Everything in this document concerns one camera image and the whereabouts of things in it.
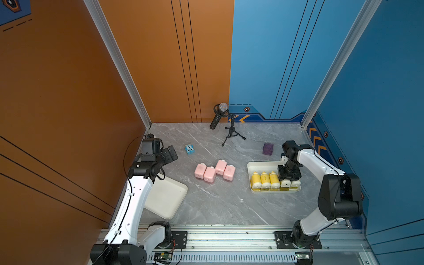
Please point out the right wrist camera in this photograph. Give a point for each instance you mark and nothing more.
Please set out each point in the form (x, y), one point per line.
(290, 150)

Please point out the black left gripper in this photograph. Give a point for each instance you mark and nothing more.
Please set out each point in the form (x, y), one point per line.
(168, 158)

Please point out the white storage tray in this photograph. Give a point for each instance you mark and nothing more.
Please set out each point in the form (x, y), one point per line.
(166, 197)
(268, 167)

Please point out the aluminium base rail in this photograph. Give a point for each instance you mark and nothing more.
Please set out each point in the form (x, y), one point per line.
(255, 245)

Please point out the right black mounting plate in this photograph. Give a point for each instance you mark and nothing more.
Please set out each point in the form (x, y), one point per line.
(288, 240)

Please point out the black mounting plate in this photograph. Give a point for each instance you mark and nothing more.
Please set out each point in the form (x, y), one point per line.
(288, 240)
(177, 239)

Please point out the black microphone tripod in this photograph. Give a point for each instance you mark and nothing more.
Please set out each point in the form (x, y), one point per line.
(232, 130)

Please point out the white left storage tray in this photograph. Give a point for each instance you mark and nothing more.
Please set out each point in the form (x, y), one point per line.
(166, 197)

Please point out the blue owl toy block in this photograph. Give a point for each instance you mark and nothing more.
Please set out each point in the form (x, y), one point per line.
(189, 149)

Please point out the right small circuit board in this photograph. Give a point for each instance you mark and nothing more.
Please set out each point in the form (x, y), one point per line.
(304, 259)

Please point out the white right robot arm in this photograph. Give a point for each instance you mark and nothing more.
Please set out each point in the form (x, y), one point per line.
(340, 195)

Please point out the white right storage tray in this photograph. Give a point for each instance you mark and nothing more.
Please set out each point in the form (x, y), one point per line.
(268, 167)

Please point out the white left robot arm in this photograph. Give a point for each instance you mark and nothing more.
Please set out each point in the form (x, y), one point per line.
(120, 246)

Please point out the pink pencil sharpener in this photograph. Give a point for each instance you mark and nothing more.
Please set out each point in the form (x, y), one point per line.
(229, 172)
(200, 170)
(209, 174)
(220, 167)

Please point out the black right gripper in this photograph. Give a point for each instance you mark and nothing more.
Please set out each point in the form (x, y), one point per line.
(292, 177)

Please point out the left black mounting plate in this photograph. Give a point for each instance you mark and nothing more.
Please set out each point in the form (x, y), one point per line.
(177, 239)

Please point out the purple cube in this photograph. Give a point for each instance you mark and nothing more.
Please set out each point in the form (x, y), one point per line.
(268, 149)

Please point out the green circuit board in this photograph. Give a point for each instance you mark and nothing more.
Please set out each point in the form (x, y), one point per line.
(163, 257)

